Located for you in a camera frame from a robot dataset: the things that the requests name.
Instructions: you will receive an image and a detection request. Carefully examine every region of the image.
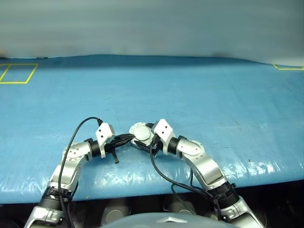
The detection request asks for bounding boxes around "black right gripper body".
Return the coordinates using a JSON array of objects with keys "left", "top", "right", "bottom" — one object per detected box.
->
[{"left": 149, "top": 134, "right": 162, "bottom": 158}]

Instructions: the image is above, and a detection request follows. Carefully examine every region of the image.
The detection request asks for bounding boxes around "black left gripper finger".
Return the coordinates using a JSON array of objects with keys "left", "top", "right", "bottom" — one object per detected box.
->
[
  {"left": 115, "top": 133, "right": 135, "bottom": 141},
  {"left": 115, "top": 138, "right": 133, "bottom": 147}
]

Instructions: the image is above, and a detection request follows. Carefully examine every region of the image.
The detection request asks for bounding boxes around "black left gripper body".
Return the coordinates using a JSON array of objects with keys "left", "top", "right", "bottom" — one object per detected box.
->
[{"left": 104, "top": 137, "right": 120, "bottom": 165}]

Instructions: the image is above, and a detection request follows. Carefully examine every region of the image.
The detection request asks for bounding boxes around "motor stator with silver housing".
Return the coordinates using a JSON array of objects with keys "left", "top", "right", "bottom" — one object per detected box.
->
[{"left": 128, "top": 122, "right": 155, "bottom": 147}]

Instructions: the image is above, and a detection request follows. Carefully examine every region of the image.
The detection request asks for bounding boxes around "blue plastic table cover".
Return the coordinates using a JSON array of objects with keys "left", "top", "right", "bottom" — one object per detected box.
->
[{"left": 0, "top": 54, "right": 304, "bottom": 204}]

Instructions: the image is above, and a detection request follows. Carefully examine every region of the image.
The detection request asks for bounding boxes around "grey rounded housing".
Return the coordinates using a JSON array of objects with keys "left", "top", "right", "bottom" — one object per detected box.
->
[
  {"left": 163, "top": 201, "right": 195, "bottom": 214},
  {"left": 102, "top": 205, "right": 130, "bottom": 225}
]

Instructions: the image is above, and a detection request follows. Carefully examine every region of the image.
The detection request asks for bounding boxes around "grey-blue robot chest shell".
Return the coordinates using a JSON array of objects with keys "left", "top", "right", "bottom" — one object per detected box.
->
[{"left": 99, "top": 212, "right": 228, "bottom": 228}]

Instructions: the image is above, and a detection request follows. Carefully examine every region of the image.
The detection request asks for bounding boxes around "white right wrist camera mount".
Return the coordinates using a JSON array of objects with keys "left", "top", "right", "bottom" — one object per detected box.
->
[{"left": 152, "top": 118, "right": 175, "bottom": 155}]

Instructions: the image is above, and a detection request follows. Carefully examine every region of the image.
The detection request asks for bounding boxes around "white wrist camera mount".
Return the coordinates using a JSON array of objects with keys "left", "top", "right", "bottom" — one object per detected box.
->
[
  {"left": 152, "top": 118, "right": 175, "bottom": 155},
  {"left": 95, "top": 123, "right": 116, "bottom": 159}
]

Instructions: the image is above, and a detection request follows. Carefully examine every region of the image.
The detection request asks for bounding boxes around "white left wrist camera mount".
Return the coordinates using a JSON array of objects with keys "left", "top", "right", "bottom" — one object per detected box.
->
[{"left": 95, "top": 123, "right": 116, "bottom": 159}]

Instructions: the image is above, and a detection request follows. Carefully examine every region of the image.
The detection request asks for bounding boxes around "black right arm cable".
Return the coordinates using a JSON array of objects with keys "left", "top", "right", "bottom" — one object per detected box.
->
[{"left": 149, "top": 142, "right": 226, "bottom": 221}]

